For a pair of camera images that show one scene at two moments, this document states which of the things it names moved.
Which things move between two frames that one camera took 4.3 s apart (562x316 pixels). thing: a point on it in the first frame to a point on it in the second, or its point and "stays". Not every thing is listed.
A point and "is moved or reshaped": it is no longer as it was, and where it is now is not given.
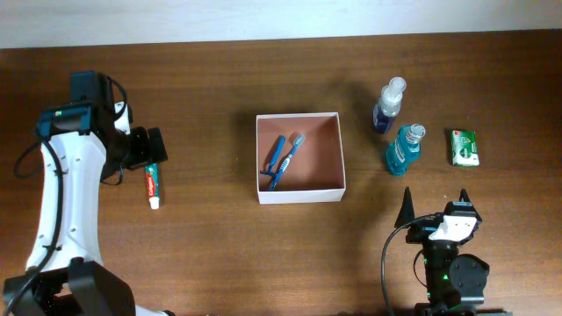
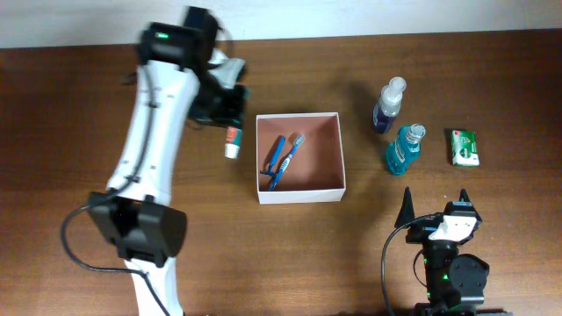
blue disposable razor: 269,171 stays
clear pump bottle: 389,104 stays
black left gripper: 146,153 to 232,112
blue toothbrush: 285,162 stays
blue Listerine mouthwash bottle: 406,149 stays
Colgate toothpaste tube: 152,185 is moved or reshaped
